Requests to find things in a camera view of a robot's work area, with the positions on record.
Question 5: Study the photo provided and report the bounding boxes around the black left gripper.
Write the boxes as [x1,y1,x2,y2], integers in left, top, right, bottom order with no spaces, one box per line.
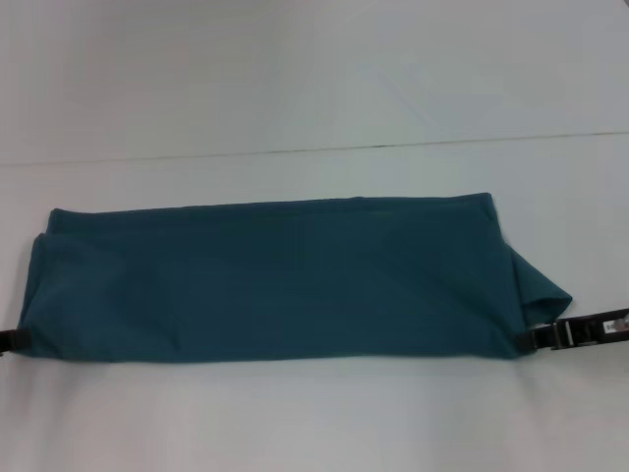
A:
[0,329,31,358]

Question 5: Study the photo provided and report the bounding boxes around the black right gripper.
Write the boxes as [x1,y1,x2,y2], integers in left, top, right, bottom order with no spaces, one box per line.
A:
[521,307,629,351]

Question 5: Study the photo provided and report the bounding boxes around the teal blue FREE! t-shirt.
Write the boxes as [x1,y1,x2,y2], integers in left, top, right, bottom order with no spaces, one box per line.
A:
[13,191,575,368]

